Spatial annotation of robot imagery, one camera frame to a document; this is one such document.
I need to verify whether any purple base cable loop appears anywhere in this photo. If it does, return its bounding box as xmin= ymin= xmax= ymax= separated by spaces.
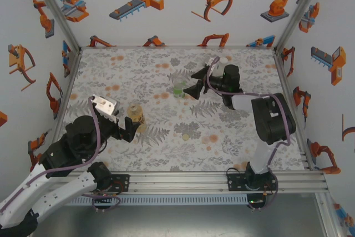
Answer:
xmin=246 ymin=189 xmax=278 ymax=211
xmin=83 ymin=191 xmax=121 ymax=213

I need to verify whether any slotted grey cable duct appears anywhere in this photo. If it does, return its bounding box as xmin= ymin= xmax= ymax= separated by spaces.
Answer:
xmin=66 ymin=194 xmax=250 ymax=206

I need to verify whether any aluminium side frame rail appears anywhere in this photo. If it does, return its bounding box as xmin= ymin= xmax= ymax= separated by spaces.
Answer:
xmin=273 ymin=49 xmax=316 ymax=171
xmin=49 ymin=49 xmax=83 ymax=173

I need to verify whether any yellow tea bottle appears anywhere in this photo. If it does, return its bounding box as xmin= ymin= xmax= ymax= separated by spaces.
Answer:
xmin=126 ymin=103 xmax=147 ymax=133

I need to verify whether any floral patterned tablecloth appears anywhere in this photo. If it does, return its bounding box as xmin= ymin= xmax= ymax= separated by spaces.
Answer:
xmin=51 ymin=47 xmax=308 ymax=173

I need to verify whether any aluminium rear frame rail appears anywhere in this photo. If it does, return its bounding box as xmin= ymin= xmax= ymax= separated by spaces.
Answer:
xmin=80 ymin=44 xmax=276 ymax=51

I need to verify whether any aluminium frame post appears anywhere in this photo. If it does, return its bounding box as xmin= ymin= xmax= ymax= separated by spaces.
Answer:
xmin=27 ymin=0 xmax=83 ymax=52
xmin=273 ymin=0 xmax=329 ymax=53

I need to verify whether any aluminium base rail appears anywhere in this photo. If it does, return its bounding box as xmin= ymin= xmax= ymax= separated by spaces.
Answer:
xmin=66 ymin=170 xmax=328 ymax=195

